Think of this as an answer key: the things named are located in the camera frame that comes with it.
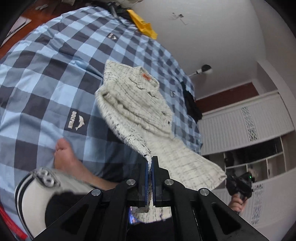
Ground cream plaid tweed shirt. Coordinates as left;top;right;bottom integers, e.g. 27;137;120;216
94;59;227;224

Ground black clothes on bed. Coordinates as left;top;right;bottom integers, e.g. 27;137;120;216
181;82;203;123

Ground person's right hand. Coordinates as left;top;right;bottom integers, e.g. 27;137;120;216
228;193;247;213

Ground white louvered wardrobe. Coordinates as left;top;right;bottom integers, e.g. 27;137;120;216
199;91;295;235

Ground person's bare foot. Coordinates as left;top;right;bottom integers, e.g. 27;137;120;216
54;138;118;190

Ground dark red wooden door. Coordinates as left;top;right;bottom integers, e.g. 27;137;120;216
196;82;259;113

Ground blue checkered bed sheet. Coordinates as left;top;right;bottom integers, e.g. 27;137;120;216
1;7;202;228

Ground yellow plastic bag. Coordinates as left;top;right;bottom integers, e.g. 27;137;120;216
127;9;158;40

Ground black white wall lamp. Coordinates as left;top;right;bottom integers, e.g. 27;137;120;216
188;64;213;77

